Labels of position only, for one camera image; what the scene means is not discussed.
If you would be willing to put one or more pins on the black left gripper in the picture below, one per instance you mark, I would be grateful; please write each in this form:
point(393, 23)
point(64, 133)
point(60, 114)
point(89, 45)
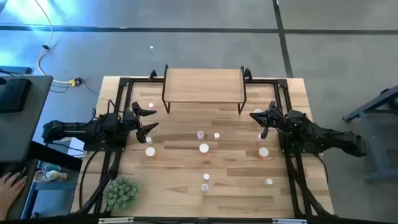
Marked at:
point(130, 119)

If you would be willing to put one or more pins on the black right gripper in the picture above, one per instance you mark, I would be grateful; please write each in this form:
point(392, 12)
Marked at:
point(276, 119)

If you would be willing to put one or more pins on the pink pill vial white cap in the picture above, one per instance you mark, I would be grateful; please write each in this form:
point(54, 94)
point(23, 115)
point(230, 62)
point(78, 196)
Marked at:
point(258, 137)
point(151, 105)
point(206, 176)

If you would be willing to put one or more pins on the orange pill bottle white cap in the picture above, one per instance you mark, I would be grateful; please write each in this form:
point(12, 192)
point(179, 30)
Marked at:
point(263, 152)
point(150, 151)
point(204, 148)

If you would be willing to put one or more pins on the clear ribbed-cap pill bottle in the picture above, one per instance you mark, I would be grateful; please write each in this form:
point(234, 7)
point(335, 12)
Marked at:
point(200, 134)

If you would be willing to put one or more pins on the clear bottle yellow-green capsule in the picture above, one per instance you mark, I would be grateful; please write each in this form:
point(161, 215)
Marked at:
point(269, 181)

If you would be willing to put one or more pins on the clear bottle blue red capsules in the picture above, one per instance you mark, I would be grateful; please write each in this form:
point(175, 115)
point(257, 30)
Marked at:
point(204, 187)

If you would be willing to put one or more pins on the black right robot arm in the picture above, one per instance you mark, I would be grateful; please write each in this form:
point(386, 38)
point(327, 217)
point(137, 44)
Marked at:
point(326, 137)

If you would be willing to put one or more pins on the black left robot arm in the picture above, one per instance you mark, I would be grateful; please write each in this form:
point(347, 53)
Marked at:
point(71, 129)

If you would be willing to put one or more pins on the wooden shelf black legs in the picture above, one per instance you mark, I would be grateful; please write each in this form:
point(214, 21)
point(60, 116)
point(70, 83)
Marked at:
point(203, 85)

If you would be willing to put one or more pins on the small white box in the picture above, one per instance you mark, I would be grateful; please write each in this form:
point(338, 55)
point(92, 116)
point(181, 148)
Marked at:
point(75, 145)

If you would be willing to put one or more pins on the green artificial plant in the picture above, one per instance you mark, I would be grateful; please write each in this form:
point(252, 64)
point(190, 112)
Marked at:
point(121, 193)

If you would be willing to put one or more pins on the yellow black floor plug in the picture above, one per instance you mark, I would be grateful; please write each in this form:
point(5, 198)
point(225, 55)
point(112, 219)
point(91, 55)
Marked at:
point(73, 82)

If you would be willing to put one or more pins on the black side board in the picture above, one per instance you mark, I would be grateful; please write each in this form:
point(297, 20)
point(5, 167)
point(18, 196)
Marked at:
point(53, 154)

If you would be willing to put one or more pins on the pale green lying bottle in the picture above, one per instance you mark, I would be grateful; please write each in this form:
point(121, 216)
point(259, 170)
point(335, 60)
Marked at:
point(57, 176)

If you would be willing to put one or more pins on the teal lying object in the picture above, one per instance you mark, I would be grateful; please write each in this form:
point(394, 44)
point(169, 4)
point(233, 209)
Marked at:
point(51, 167)

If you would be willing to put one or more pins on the white mug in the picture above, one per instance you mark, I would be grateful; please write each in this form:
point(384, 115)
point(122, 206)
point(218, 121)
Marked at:
point(38, 176)

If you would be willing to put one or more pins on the grey side desk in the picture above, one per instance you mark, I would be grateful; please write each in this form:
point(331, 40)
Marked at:
point(21, 130)

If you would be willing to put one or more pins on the black flat case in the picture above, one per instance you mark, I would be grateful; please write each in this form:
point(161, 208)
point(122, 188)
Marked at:
point(14, 95)

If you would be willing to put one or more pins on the person's hand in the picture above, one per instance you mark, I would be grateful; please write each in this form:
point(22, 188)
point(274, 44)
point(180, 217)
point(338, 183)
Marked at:
point(11, 189)

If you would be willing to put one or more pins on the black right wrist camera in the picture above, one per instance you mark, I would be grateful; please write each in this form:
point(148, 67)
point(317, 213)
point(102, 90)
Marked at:
point(295, 116)

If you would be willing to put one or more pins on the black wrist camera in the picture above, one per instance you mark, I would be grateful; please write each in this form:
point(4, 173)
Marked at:
point(295, 116)
point(111, 119)

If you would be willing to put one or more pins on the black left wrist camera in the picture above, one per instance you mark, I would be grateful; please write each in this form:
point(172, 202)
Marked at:
point(111, 119)

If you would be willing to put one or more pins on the black metal table frame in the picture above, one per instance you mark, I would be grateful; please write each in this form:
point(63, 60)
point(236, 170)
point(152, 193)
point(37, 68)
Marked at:
point(143, 80)

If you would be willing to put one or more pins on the black frame clamp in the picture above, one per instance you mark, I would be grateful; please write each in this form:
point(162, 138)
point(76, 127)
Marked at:
point(247, 73)
point(153, 74)

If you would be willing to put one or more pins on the blue-grey metal cart frame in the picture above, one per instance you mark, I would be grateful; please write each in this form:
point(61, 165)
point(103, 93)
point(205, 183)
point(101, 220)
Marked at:
point(367, 107)

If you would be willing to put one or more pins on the silver edge bracket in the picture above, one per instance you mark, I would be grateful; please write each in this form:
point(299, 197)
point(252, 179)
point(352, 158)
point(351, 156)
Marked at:
point(115, 220)
point(289, 221)

